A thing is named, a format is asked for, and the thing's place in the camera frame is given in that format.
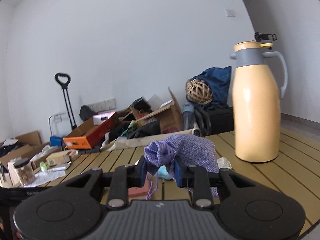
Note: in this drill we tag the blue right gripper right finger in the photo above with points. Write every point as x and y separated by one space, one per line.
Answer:
180 172

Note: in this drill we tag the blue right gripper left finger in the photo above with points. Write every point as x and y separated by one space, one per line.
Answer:
142 171

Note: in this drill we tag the light blue fluffy cloth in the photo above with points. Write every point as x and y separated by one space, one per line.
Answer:
165 172

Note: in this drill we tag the purple woven drawstring pouch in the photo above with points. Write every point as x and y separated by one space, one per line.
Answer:
191 149

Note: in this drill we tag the pink sponge block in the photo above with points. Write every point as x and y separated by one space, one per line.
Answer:
139 191

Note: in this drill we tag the clear crumpled plastic bag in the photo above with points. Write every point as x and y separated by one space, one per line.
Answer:
224 163

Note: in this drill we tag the clear water bottle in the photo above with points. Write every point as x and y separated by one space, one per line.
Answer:
188 116

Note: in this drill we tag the open brown cardboard box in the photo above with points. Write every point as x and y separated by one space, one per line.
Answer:
169 116

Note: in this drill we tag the black suitcase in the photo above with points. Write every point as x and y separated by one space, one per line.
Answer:
215 121

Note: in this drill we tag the orange cardboard box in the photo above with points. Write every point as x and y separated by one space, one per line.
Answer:
90 132

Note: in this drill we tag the small yellow carton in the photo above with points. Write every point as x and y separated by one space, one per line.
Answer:
58 158

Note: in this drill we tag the woven rattan ball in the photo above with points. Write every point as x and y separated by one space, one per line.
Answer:
197 91

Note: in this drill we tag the blue storage box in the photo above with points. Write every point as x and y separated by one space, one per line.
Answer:
56 140

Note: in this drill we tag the dark blue bag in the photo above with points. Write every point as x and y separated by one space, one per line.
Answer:
218 80

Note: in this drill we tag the cream thermos jug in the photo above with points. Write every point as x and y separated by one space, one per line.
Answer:
256 102

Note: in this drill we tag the clear jar with snacks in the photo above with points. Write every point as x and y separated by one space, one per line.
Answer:
24 171

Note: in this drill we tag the white wall socket strip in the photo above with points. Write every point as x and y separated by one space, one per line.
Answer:
103 106

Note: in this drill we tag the white wall switch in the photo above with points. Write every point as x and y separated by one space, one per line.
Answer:
230 13

